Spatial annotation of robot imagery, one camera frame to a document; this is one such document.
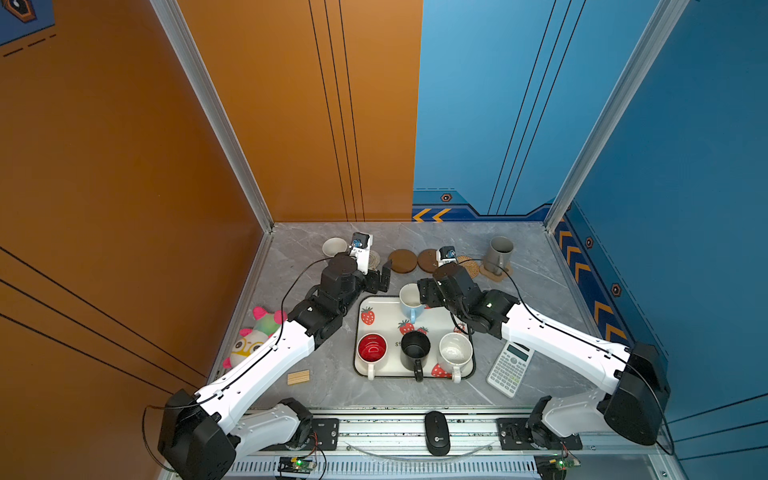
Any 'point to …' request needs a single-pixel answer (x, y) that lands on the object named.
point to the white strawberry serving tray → (385, 316)
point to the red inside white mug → (372, 349)
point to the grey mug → (498, 258)
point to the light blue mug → (409, 298)
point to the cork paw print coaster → (507, 272)
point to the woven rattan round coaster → (470, 264)
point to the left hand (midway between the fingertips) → (375, 254)
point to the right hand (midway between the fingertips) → (427, 282)
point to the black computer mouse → (437, 433)
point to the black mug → (414, 350)
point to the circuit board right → (554, 467)
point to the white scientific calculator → (509, 368)
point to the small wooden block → (298, 377)
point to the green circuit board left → (296, 465)
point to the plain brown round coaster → (402, 260)
